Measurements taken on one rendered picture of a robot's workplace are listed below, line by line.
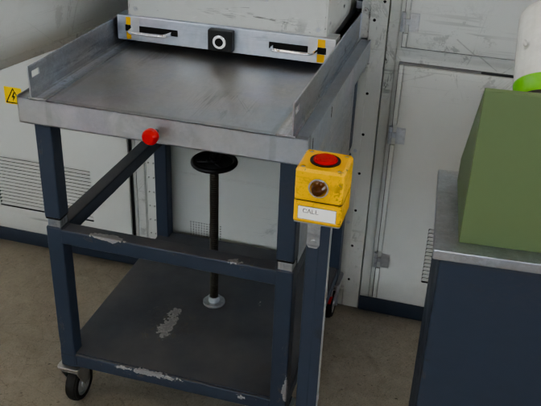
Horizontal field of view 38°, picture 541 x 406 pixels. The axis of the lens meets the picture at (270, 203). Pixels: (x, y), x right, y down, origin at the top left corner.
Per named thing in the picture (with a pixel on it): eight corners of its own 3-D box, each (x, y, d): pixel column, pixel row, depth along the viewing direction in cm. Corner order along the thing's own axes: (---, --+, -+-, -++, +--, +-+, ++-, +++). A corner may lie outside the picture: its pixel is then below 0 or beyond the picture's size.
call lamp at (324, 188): (326, 203, 125) (328, 184, 123) (305, 200, 126) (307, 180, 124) (328, 199, 126) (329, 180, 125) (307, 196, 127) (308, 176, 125)
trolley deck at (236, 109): (307, 167, 151) (309, 138, 148) (19, 122, 165) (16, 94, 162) (369, 61, 208) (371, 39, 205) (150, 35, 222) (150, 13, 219)
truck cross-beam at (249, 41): (334, 65, 181) (336, 39, 178) (117, 39, 193) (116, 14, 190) (338, 59, 185) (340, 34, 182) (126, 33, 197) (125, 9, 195)
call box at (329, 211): (339, 230, 128) (344, 174, 123) (292, 222, 130) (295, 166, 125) (348, 208, 135) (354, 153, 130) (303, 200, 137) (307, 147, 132)
